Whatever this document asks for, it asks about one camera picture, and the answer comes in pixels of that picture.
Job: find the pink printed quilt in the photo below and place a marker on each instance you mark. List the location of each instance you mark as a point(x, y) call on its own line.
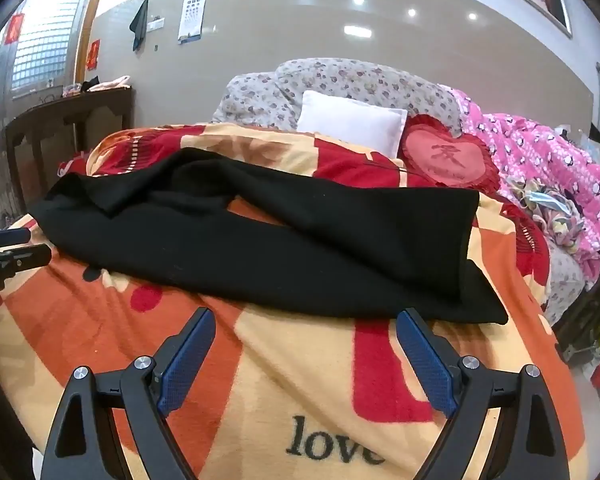
point(545, 160)

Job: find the white pillow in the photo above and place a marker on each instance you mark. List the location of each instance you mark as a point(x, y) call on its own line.
point(350, 120)

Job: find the barred window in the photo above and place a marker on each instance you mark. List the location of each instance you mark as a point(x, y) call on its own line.
point(45, 45)

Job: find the orange red printed blanket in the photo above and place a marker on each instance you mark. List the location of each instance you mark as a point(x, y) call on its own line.
point(305, 375)

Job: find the colourful crumpled cloth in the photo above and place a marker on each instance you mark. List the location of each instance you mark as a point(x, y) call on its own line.
point(555, 215)

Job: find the red heart cushion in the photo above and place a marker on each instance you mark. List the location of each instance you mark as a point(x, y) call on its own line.
point(447, 155)

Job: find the pink cloth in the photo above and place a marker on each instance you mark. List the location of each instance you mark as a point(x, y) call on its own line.
point(111, 83)

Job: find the dark wooden desk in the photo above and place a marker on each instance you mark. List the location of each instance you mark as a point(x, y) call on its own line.
point(55, 110)

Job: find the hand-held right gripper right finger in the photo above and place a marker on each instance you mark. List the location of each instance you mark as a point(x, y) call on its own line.
point(425, 355)

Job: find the grey floral pillows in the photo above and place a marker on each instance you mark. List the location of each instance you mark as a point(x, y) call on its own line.
point(350, 77)

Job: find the red paper decoration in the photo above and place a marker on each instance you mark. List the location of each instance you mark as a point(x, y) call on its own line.
point(93, 55)
point(15, 27)

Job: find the white wall socket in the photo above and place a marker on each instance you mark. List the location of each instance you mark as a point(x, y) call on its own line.
point(155, 24)

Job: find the black pants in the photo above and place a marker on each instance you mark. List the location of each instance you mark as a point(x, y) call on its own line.
point(280, 240)

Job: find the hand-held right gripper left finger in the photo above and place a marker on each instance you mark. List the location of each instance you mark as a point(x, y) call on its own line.
point(185, 355)

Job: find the eye chart wall poster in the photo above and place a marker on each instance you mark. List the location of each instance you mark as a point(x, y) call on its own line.
point(194, 10)

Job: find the dark hanging cloth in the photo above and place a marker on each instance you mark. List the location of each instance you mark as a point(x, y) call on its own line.
point(140, 22)

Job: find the grey floral bed sheet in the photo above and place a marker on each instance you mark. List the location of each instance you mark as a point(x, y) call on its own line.
point(565, 285)

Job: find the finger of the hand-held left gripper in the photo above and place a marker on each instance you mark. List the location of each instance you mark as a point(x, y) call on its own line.
point(10, 236)
point(25, 256)

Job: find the dark wooden bed frame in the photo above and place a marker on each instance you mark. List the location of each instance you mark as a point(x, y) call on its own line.
point(587, 315)

